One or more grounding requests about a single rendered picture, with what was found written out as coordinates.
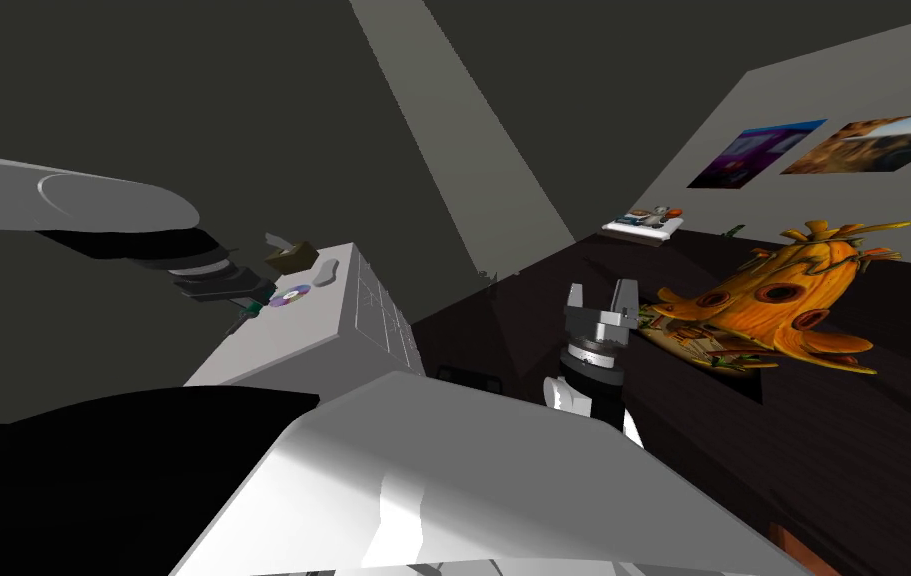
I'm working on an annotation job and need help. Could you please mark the white cabinet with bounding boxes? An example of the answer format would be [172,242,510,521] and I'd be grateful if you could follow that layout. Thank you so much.
[182,242,427,403]

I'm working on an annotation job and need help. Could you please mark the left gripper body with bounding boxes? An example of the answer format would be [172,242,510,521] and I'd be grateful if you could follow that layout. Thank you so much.
[175,267,278,311]

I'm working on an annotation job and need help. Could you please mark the brown box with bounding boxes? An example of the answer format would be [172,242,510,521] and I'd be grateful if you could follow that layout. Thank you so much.
[264,241,320,275]

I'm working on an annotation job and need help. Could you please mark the purple wall picture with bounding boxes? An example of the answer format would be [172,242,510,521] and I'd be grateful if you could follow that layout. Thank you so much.
[686,119,829,192]

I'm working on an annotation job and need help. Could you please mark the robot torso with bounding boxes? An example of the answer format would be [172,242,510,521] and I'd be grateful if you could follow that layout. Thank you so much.
[169,363,815,576]

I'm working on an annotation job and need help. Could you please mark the dark wooden table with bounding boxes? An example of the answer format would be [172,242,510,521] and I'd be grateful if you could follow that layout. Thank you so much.
[410,227,911,576]

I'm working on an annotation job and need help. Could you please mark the orange brown wall picture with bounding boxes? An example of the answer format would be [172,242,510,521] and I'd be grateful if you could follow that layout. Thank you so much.
[778,107,911,177]

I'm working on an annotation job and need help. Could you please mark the orange pumpkin house ornament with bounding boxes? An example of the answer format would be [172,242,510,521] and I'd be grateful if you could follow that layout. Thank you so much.
[637,219,911,377]

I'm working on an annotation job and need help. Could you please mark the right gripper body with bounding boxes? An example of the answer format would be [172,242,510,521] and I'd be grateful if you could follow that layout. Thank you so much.
[562,307,637,351]

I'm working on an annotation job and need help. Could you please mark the shiny compact disc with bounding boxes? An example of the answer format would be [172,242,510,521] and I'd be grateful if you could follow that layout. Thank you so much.
[268,284,313,310]

